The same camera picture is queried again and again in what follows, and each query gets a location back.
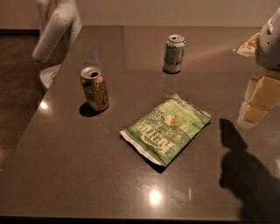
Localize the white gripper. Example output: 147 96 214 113
237 8 280 128

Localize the orange soda can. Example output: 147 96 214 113
80 66 109 111

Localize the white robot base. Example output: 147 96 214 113
39 64 60 90

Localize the green 7up can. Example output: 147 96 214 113
163 34 186 74

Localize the green chip bag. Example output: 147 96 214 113
120 94 212 167

